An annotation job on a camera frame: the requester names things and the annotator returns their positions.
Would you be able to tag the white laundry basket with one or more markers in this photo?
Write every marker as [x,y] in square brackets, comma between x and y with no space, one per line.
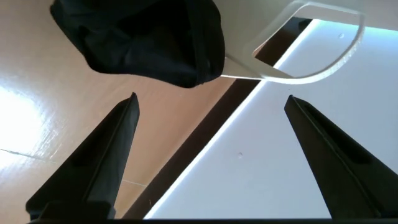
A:
[236,31]

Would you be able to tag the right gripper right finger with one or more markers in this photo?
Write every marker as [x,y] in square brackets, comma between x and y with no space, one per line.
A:
[351,174]

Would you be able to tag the black short-sleeved shirt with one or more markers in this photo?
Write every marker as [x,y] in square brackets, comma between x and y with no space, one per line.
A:
[140,40]

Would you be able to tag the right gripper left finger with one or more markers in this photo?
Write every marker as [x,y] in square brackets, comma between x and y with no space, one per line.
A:
[93,174]

